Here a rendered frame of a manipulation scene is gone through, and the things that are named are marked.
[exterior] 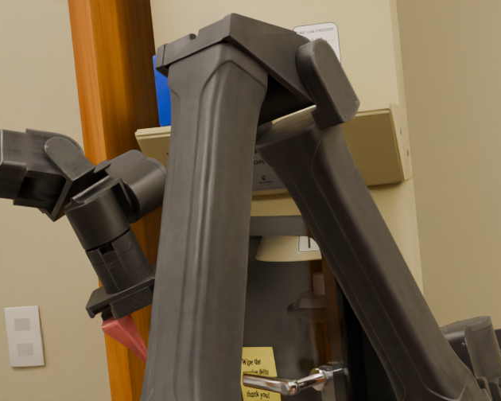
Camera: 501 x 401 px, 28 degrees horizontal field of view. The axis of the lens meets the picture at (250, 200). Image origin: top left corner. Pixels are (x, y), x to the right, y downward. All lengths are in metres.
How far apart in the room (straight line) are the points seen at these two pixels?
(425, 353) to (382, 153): 0.40
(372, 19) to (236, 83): 0.59
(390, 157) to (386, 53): 0.14
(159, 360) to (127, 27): 0.85
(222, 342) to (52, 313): 1.29
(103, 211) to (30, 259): 0.86
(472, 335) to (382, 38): 0.46
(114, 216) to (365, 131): 0.33
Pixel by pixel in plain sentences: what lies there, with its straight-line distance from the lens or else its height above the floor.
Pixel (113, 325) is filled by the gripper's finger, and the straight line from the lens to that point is 1.10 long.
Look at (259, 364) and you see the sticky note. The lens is 1.25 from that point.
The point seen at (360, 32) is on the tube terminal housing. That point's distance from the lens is 1.31.
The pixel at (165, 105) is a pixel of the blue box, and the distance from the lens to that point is 1.25.
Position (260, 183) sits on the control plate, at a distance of 1.28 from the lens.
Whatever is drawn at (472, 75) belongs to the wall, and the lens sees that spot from 1.73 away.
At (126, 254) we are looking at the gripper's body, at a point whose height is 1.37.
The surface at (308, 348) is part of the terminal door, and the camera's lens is 1.17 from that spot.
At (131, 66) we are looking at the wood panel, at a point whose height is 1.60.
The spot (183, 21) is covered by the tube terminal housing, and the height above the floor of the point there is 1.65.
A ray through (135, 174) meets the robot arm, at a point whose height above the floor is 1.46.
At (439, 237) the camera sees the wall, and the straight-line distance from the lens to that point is 1.74.
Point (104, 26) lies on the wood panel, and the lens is 1.35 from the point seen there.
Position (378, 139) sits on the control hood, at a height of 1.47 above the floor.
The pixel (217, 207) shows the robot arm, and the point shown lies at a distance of 0.68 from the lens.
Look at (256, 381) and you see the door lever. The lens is 1.18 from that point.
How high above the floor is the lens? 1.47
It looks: 3 degrees down
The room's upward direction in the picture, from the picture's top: 6 degrees counter-clockwise
